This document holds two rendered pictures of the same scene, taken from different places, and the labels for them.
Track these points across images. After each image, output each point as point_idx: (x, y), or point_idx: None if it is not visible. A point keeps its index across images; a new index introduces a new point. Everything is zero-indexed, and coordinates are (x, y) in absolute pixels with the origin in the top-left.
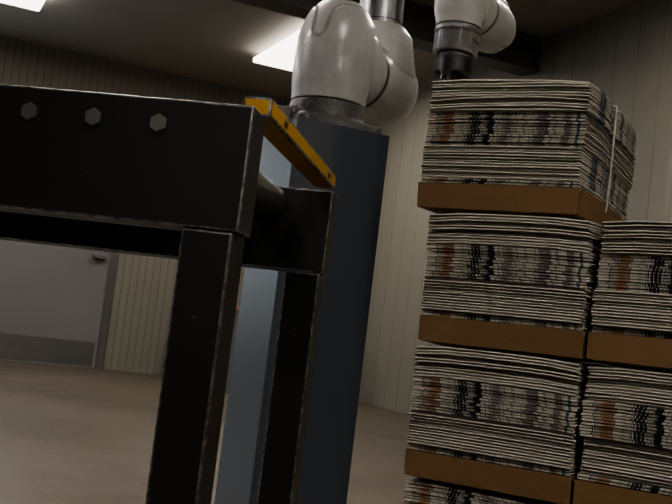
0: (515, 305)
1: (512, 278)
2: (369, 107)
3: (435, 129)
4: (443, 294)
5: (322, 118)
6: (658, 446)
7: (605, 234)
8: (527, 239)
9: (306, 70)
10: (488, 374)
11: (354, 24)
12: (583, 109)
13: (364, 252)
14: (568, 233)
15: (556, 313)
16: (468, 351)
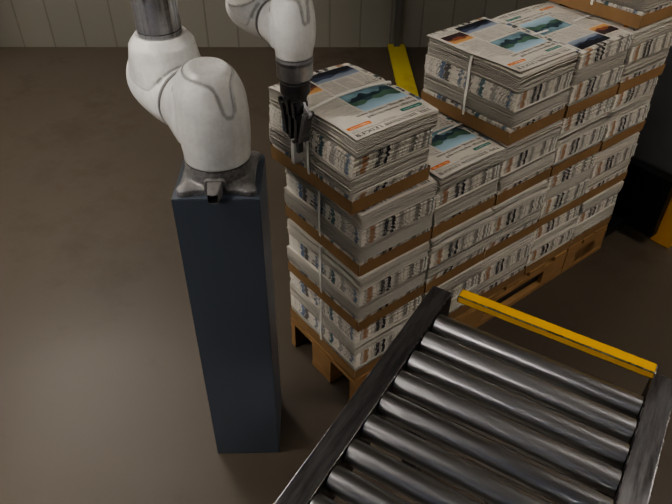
0: (403, 235)
1: (403, 224)
2: None
3: (358, 167)
4: (370, 249)
5: (254, 181)
6: (455, 253)
7: (441, 183)
8: (409, 203)
9: (229, 150)
10: (392, 269)
11: (244, 91)
12: (434, 125)
13: (269, 234)
14: (428, 191)
15: (421, 228)
16: (384, 266)
